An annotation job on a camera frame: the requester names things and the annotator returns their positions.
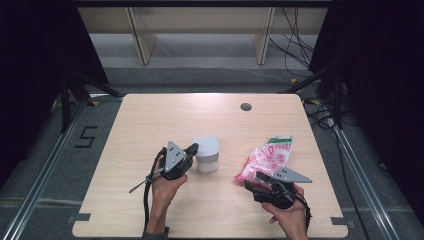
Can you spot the metal floor rail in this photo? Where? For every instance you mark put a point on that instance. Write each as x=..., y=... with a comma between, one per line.
x=40, y=180
x=366, y=186

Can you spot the black metal stand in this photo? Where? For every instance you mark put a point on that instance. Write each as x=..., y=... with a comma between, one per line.
x=71, y=93
x=328, y=86

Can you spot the person's left hand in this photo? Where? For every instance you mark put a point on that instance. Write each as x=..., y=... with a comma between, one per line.
x=166, y=190

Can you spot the pink white plastic bag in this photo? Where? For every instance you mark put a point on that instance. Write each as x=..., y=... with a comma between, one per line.
x=266, y=158

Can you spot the light wooden shelf unit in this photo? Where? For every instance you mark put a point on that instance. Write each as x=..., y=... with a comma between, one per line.
x=200, y=23

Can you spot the person's right hand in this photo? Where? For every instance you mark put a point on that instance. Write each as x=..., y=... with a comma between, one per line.
x=288, y=220

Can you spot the dark curtain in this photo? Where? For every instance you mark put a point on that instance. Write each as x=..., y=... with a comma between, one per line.
x=36, y=60
x=383, y=83

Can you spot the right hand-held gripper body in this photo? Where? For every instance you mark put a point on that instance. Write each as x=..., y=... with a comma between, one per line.
x=278, y=191

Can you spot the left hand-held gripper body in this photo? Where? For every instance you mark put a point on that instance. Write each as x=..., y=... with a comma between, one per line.
x=175, y=158

